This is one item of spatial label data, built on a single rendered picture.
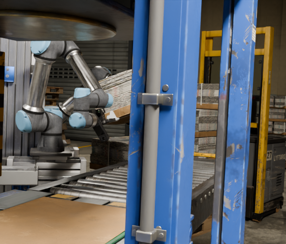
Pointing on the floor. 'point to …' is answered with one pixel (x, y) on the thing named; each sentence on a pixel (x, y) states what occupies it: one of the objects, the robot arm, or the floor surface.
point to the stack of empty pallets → (52, 95)
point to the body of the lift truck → (270, 171)
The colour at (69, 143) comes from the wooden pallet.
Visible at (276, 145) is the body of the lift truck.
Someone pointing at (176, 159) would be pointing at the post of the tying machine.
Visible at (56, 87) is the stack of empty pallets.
